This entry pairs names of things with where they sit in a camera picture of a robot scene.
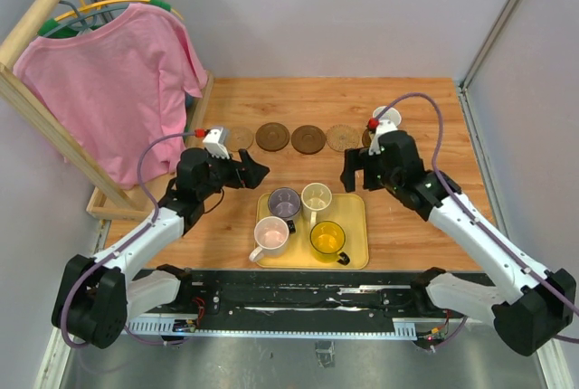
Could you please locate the yellow glass mug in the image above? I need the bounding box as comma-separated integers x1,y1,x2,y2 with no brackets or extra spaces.
309,221,350,266

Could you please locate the teal garment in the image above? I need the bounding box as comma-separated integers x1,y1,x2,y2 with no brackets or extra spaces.
185,92,203,111

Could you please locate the wooden clothes rack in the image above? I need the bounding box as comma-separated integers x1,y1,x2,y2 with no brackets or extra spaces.
1,0,214,221

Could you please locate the purple glass mug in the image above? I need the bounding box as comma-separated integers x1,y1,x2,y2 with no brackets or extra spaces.
267,187,301,221

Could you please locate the pink t-shirt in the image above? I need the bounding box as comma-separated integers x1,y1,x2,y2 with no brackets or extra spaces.
13,4,208,189

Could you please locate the cream ceramic mug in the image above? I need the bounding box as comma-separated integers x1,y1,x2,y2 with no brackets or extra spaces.
301,183,333,228

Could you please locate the white green-handled mug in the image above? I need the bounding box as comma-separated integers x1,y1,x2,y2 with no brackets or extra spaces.
372,106,402,127

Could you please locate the grey-blue clothes hanger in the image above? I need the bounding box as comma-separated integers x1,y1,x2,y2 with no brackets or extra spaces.
37,0,128,37

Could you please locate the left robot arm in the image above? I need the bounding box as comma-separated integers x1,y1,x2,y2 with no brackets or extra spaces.
52,148,270,349

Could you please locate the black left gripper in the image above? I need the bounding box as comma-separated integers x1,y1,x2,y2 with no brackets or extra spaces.
198,147,270,200

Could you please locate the aluminium corner post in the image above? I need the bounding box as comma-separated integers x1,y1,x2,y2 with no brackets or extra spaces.
460,0,562,91

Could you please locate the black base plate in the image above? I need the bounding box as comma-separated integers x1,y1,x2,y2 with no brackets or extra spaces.
153,270,448,327

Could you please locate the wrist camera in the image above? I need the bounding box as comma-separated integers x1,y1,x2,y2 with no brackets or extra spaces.
203,126,230,159
367,118,398,156

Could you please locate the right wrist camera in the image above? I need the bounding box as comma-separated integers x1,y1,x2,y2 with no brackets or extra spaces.
367,118,398,156

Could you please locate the grey slotted cable duct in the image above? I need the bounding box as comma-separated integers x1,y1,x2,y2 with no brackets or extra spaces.
127,317,418,341

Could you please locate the pink ceramic mug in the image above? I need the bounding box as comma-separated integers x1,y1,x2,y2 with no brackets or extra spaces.
249,216,290,262

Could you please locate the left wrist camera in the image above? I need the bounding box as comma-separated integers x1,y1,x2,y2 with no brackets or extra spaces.
203,126,230,159

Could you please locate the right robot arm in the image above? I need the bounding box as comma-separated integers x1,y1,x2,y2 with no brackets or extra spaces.
340,130,578,356

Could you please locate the woven rattan coaster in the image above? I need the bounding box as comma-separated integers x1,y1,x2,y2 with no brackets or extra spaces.
225,127,254,152
326,124,361,152

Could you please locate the brown ceramic coaster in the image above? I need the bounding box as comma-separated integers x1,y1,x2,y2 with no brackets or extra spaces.
255,122,290,152
290,125,326,155
362,129,372,147

